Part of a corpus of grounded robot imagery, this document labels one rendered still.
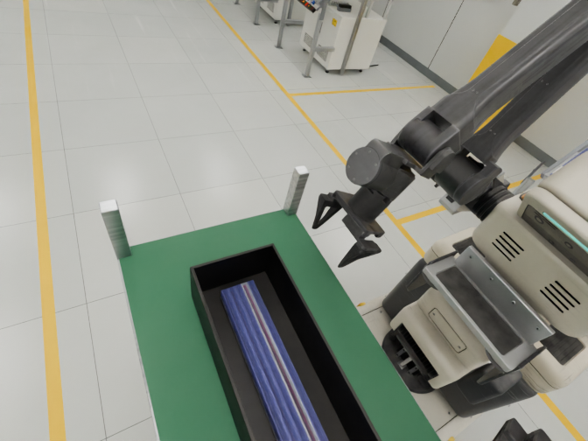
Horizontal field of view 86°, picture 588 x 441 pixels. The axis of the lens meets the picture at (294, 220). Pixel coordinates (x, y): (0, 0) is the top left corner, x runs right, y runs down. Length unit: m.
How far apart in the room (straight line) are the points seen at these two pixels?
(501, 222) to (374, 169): 0.39
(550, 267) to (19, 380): 1.81
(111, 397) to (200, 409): 1.05
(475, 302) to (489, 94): 0.45
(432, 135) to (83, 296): 1.70
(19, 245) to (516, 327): 2.12
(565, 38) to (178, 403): 0.80
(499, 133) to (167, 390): 0.75
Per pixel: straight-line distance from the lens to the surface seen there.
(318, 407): 0.66
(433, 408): 1.58
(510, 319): 0.85
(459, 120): 0.54
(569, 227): 0.67
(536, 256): 0.78
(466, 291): 0.83
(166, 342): 0.68
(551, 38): 0.61
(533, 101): 0.72
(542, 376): 1.26
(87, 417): 1.68
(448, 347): 1.04
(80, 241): 2.08
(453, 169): 0.71
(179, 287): 0.73
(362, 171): 0.48
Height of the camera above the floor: 1.59
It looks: 47 degrees down
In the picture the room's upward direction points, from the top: 18 degrees clockwise
